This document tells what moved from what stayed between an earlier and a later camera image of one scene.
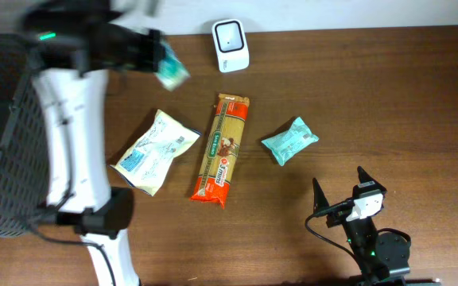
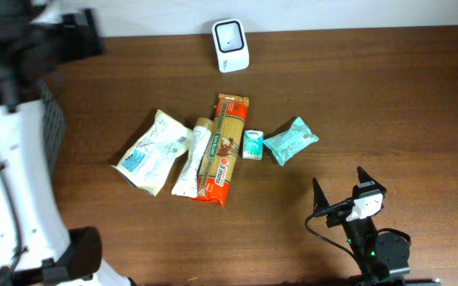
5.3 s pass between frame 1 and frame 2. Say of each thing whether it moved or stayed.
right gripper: stayed
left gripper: moved
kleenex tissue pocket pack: moved
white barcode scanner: stayed
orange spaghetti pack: stayed
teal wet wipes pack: stayed
